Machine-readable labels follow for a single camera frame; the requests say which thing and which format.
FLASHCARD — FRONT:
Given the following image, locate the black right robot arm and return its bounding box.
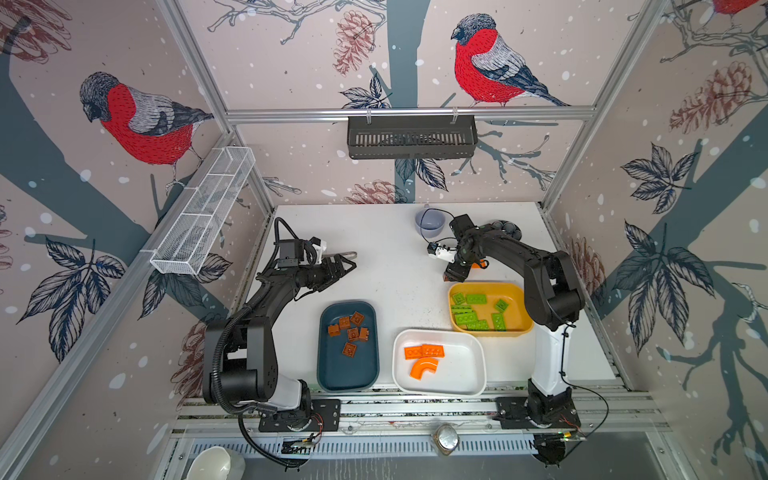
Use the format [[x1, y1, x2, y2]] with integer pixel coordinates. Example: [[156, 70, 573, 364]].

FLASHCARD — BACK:
[[444, 214, 585, 427]]

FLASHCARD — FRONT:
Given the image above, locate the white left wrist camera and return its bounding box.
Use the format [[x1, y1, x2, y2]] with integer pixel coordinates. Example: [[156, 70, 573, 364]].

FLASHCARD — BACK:
[[309, 237, 327, 264]]

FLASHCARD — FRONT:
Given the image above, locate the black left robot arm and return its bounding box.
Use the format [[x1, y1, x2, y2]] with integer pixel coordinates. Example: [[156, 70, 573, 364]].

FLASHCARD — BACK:
[[202, 217, 357, 430]]

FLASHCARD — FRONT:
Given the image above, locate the white wire mesh basket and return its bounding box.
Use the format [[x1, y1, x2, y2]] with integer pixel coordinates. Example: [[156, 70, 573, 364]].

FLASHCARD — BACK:
[[150, 146, 255, 275]]

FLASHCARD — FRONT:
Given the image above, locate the green lego brick top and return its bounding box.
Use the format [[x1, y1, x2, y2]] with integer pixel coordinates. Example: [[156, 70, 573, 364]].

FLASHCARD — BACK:
[[491, 312, 506, 331]]

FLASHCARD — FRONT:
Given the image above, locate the black hanging wire basket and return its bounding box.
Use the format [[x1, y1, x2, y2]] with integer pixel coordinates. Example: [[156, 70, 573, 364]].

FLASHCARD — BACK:
[[347, 115, 478, 160]]

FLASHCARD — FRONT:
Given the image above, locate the round silver knob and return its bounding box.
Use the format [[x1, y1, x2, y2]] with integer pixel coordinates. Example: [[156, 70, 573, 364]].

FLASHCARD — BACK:
[[432, 424, 460, 456]]

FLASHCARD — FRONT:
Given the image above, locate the brown lego brick front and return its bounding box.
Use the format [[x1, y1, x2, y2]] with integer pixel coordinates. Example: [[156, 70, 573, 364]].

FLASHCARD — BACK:
[[350, 312, 364, 326]]

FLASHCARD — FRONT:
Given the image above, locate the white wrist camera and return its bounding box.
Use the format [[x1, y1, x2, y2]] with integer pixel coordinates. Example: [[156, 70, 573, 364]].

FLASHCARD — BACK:
[[309, 237, 327, 264], [427, 242, 456, 263]]

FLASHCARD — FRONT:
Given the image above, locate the orange lego brick top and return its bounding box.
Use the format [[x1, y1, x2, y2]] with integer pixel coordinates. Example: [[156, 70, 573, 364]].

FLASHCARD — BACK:
[[421, 344, 445, 358]]

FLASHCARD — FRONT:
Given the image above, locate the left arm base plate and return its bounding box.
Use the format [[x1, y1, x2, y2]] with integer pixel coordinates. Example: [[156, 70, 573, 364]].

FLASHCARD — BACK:
[[258, 398, 341, 433]]

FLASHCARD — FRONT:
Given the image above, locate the orange lego plate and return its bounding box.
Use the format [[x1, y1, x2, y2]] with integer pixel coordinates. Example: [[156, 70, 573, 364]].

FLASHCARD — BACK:
[[404, 345, 423, 360]]

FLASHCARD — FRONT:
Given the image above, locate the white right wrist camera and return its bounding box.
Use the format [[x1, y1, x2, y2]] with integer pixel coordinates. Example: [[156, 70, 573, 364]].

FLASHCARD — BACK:
[[427, 242, 456, 263]]

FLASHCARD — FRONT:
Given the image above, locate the white rectangular tray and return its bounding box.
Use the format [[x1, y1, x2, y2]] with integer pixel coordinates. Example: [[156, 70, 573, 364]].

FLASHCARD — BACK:
[[392, 329, 487, 398]]

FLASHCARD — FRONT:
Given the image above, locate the white bowl at bottom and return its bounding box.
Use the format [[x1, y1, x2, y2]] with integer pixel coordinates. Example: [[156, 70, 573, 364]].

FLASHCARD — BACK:
[[185, 446, 246, 480]]

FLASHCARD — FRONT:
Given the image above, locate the green long lego brick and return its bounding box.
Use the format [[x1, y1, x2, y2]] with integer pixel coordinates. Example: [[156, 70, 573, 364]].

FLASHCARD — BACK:
[[465, 320, 490, 331]]

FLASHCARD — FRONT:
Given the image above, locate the lavender plastic cup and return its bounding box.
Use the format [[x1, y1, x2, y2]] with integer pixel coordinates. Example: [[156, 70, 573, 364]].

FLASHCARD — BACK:
[[414, 205, 447, 240]]

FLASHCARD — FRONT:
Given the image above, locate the yellow rectangular tray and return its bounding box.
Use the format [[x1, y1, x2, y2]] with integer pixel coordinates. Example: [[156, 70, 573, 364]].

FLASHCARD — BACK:
[[448, 282, 534, 337]]

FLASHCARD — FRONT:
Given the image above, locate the dark teal rectangular tray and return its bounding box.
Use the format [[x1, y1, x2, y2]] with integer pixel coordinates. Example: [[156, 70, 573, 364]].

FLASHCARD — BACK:
[[317, 301, 380, 392]]

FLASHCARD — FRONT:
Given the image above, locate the orange curved lego arch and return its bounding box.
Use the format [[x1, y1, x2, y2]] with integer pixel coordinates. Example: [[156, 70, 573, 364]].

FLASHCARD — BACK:
[[410, 358, 439, 381]]

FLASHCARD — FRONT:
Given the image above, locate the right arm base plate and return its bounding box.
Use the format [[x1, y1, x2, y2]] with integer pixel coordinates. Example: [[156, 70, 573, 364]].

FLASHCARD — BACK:
[[494, 396, 581, 430]]

